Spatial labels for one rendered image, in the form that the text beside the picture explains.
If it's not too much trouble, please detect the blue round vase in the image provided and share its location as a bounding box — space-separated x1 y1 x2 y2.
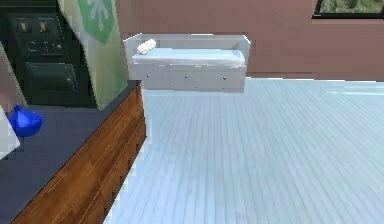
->
7 104 44 138

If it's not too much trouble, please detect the white daybed with drawers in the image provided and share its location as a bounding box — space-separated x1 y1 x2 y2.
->
123 32 252 94

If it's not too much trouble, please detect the white rolled pillow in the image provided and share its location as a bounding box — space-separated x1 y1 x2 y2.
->
136 38 158 56

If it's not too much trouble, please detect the brown wooden dresser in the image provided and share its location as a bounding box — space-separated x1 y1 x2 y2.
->
0 79 148 224

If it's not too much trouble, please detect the white box corner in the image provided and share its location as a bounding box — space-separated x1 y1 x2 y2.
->
0 105 21 160

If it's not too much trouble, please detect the black framed window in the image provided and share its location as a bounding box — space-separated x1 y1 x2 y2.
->
312 0 384 20

